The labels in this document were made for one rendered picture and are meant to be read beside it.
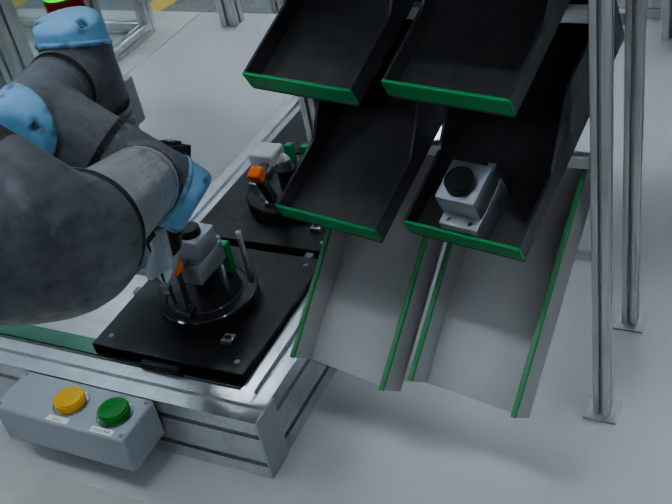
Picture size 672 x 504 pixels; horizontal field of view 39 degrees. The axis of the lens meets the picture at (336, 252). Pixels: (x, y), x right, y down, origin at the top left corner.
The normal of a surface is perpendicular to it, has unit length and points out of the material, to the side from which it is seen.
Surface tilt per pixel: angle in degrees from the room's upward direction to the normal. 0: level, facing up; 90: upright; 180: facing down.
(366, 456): 0
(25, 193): 58
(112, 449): 90
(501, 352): 45
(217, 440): 90
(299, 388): 90
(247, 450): 90
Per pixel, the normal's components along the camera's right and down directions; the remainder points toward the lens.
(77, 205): 0.85, -0.33
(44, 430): -0.41, 0.60
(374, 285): -0.51, -0.16
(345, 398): -0.17, -0.79
